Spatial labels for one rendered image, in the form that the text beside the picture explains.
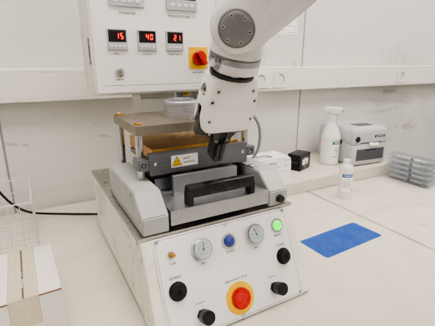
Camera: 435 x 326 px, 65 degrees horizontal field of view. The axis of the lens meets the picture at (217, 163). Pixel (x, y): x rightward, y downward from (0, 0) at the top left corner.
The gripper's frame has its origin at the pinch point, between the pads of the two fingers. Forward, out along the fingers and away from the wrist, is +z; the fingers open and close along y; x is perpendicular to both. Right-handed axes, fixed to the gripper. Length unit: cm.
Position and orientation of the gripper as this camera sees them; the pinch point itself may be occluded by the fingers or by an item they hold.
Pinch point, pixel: (216, 149)
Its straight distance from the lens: 65.4
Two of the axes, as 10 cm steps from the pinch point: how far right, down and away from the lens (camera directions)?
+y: 8.8, -1.3, 4.6
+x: -4.5, -5.6, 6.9
